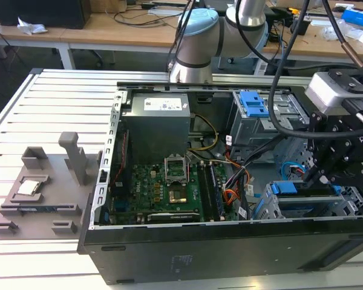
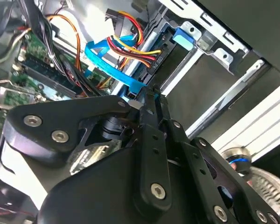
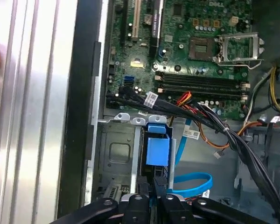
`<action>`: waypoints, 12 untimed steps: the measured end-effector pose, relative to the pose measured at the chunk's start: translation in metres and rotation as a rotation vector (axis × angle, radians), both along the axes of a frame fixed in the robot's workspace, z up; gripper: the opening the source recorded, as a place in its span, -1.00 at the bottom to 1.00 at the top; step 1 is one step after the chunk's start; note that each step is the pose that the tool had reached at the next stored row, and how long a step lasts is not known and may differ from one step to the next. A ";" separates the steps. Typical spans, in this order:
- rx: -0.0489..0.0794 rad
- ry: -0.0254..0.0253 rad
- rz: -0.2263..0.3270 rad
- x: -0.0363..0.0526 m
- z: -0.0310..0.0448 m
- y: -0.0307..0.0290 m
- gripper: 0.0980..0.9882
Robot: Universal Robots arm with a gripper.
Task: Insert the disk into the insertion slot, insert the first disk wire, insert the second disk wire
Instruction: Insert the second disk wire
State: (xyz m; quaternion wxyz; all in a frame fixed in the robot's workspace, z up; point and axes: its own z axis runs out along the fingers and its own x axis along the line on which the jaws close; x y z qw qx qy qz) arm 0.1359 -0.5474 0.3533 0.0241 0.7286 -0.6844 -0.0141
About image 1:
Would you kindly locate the CPU socket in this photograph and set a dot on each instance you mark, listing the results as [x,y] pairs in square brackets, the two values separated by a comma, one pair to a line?
[178,196]

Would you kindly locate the green motherboard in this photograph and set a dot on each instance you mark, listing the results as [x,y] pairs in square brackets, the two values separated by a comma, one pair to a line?
[145,190]

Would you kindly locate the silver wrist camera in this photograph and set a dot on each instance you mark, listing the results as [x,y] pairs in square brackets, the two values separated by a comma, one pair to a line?
[323,93]

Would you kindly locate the small black box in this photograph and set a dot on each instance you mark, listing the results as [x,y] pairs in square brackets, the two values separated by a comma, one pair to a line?
[302,27]

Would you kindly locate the grey parts rack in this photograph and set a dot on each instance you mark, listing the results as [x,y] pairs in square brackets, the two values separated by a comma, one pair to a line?
[48,187]

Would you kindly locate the crumpled white plastic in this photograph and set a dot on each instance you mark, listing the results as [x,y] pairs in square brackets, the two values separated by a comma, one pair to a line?
[30,27]

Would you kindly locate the black graphics card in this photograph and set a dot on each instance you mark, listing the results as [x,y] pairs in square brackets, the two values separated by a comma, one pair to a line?
[172,217]

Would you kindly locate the black open PC case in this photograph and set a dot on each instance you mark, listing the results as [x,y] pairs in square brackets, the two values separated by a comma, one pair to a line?
[199,253]

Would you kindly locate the metal disk bay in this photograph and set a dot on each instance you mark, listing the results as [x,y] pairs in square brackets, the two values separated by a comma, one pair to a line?
[348,205]

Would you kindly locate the dark RAM stick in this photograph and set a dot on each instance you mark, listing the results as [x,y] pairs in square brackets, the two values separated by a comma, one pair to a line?
[45,208]

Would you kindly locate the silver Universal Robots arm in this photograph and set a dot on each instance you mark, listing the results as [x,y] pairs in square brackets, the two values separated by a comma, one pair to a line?
[199,39]

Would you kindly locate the RAM stick with chips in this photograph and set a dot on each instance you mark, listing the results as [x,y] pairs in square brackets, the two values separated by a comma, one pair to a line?
[217,193]

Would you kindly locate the grey power supply unit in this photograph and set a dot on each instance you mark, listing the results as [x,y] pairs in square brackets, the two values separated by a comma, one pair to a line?
[157,127]

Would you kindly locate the blue cardboard box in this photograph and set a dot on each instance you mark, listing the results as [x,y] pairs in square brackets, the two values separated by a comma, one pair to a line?
[355,15]

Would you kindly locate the grey metal drive cage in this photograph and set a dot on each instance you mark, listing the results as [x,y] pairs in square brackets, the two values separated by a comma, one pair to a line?
[254,130]

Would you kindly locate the clear plastic bag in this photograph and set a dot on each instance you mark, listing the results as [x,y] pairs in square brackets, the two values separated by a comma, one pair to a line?
[331,31]

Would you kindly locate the blue drive carrier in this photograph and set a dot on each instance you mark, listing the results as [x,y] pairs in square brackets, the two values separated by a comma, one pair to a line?
[254,104]

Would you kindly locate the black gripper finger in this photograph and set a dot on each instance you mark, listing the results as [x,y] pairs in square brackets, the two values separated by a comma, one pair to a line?
[354,179]
[318,142]

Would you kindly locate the wooden desk white frame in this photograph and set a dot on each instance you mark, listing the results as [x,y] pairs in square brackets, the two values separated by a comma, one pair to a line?
[109,36]

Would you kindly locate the hard disk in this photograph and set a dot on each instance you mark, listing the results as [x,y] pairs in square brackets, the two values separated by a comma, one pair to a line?
[284,187]

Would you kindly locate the empty black RAM slot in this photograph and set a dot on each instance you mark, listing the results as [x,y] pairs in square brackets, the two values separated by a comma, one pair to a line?
[205,193]

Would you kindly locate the black case fan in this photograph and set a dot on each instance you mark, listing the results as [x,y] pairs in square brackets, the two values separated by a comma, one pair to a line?
[122,157]

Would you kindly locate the silver CPU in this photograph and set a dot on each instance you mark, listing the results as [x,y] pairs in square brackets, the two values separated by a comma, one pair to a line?
[28,187]

